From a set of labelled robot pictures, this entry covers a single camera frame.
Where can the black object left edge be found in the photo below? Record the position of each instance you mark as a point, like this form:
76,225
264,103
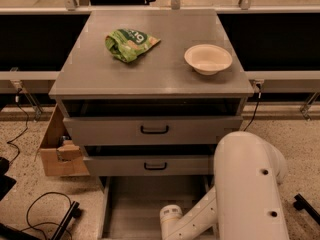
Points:
6,182

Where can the black stand leg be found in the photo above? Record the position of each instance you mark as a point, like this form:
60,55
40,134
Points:
74,212
302,204

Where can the grey middle drawer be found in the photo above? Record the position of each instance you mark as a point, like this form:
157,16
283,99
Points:
164,165

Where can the grey top drawer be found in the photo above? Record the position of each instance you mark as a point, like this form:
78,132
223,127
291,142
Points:
103,131

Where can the green chip bag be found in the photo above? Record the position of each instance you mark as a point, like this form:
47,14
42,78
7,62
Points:
127,45

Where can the grey drawer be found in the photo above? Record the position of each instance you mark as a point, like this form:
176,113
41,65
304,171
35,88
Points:
164,165
103,131
132,204

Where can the grey drawer cabinet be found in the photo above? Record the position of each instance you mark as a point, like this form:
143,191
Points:
160,83

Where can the black stand leg left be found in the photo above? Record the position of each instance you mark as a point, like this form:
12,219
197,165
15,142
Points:
74,212

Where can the white paper bowl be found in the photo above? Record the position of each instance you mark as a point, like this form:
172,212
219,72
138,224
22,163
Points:
208,59

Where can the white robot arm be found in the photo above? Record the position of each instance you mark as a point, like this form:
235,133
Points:
244,202

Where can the black stand leg right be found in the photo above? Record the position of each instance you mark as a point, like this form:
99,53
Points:
302,204

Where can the grey bottom drawer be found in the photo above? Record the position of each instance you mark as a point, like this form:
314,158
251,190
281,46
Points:
132,204

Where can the cardboard box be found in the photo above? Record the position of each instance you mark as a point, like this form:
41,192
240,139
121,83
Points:
59,155

